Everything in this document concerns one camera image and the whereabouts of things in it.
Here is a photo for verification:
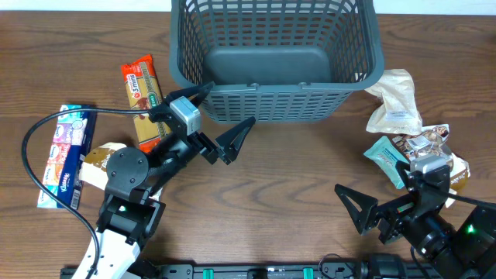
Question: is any teal snack packet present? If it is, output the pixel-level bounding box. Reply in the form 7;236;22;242
363;136;408;189

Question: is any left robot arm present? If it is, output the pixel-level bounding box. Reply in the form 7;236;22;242
74;83;256;278

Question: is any brown white snack bag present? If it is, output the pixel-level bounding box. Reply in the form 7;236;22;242
392;124;470;195

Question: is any orange spaghetti packet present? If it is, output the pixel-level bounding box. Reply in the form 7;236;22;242
121;54;171;153

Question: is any cream brown snack bag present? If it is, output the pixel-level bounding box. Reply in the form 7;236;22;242
78;143;126;190

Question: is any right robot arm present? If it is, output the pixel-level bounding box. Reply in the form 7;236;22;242
335;155;495;278

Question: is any grey plastic basket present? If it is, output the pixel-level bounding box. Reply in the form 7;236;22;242
169;0;384;123

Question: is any Kleenex tissue multipack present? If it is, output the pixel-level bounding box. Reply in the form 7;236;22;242
37;111;96;209

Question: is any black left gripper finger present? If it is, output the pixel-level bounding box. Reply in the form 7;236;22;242
215;116;256;164
164;81;215;107

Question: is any beige paper pouch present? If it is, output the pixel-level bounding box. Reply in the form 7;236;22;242
365;69;422;136

